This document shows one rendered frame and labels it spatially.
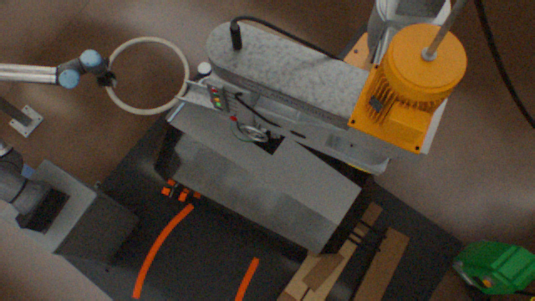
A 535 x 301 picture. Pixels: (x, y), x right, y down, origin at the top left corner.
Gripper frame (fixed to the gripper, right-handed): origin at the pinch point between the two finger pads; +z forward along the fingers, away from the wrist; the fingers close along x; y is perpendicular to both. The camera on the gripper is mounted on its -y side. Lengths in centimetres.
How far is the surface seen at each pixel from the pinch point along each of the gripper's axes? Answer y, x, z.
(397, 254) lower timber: 116, 173, 65
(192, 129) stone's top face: 34, 46, 1
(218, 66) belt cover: 38, 66, -86
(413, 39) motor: 57, 125, -132
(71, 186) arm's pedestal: 60, -25, 5
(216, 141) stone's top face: 43, 59, 0
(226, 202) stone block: 76, 61, 18
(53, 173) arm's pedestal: 51, -35, 6
